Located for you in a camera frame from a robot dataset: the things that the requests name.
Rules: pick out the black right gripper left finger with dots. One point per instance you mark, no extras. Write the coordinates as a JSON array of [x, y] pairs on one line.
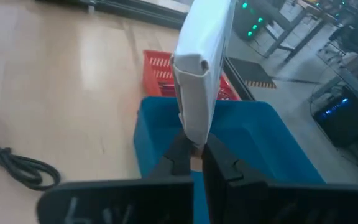
[[154, 199]]

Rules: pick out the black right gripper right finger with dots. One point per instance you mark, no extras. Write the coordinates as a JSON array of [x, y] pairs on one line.
[[244, 202]]

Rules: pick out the white product box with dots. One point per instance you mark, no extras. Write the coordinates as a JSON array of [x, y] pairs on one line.
[[197, 62]]

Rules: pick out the blue plastic bin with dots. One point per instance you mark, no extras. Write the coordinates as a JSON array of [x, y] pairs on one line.
[[253, 140]]

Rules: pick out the red slotted plastic basket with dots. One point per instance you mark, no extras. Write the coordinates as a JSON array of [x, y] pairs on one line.
[[154, 74]]

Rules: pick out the computer tower with blue lights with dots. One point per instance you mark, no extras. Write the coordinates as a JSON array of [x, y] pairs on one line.
[[343, 124]]

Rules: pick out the black hazard-striped floor mat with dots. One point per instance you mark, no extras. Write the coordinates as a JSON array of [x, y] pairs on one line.
[[250, 73]]

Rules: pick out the computer tower with green lights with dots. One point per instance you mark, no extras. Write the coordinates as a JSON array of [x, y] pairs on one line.
[[244, 21]]

